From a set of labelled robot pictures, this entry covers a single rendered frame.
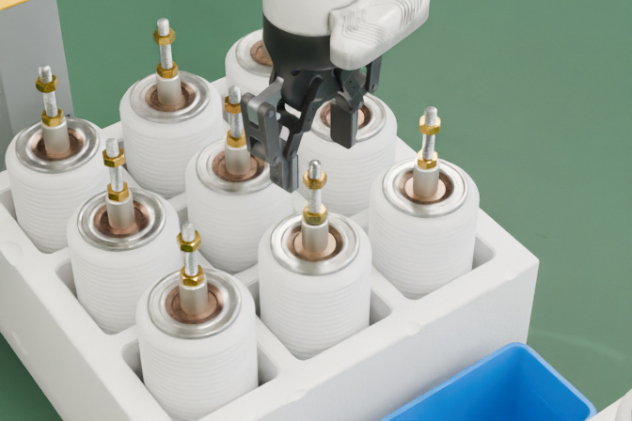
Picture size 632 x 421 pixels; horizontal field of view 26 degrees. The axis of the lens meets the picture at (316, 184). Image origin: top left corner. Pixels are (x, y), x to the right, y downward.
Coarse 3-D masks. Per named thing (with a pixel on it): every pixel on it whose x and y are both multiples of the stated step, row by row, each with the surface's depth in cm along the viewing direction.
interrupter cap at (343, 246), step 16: (288, 224) 116; (336, 224) 116; (352, 224) 116; (272, 240) 114; (288, 240) 115; (336, 240) 115; (352, 240) 115; (288, 256) 113; (304, 256) 114; (320, 256) 114; (336, 256) 113; (352, 256) 113; (304, 272) 112; (320, 272) 112; (336, 272) 112
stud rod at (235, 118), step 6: (234, 90) 115; (234, 96) 116; (240, 96) 116; (234, 102) 116; (234, 114) 117; (240, 114) 117; (234, 120) 117; (240, 120) 118; (234, 126) 118; (240, 126) 118; (234, 132) 118; (240, 132) 119
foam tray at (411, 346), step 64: (0, 192) 130; (0, 256) 126; (64, 256) 123; (512, 256) 123; (0, 320) 138; (64, 320) 118; (256, 320) 118; (384, 320) 118; (448, 320) 119; (512, 320) 126; (64, 384) 125; (128, 384) 113; (320, 384) 113; (384, 384) 119
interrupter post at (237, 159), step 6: (228, 150) 119; (234, 150) 119; (240, 150) 119; (246, 150) 120; (228, 156) 120; (234, 156) 119; (240, 156) 119; (246, 156) 120; (228, 162) 120; (234, 162) 120; (240, 162) 120; (246, 162) 120; (228, 168) 121; (234, 168) 120; (240, 168) 120; (246, 168) 121; (234, 174) 121; (240, 174) 121
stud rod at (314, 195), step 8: (312, 160) 109; (312, 168) 108; (320, 168) 109; (312, 176) 109; (320, 176) 109; (312, 192) 110; (320, 192) 110; (312, 200) 111; (320, 200) 111; (312, 208) 111; (320, 208) 112
